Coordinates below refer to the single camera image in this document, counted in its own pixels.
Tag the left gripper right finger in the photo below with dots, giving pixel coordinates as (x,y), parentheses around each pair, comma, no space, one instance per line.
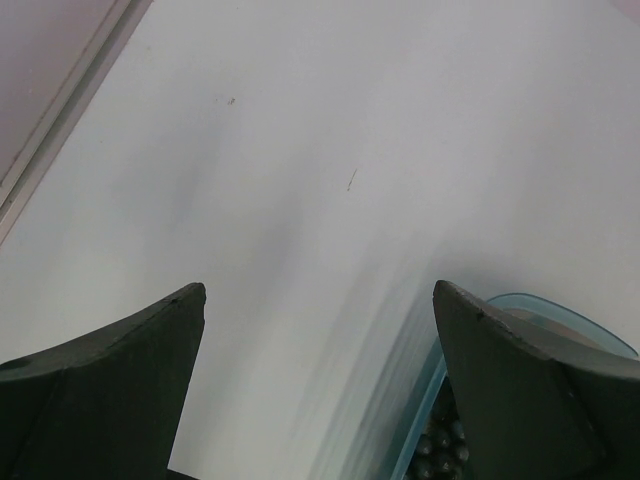
(535,404)

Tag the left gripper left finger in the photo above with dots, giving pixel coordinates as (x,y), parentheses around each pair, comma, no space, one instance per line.
(107,404)

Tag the blue transparent plastic bin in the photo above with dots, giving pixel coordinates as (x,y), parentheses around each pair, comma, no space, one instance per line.
(433,373)

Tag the left aluminium frame post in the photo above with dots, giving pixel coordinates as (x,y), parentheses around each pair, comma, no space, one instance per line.
(54,56)

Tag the dark grape bunch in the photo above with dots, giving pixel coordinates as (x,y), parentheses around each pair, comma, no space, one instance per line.
(440,453)

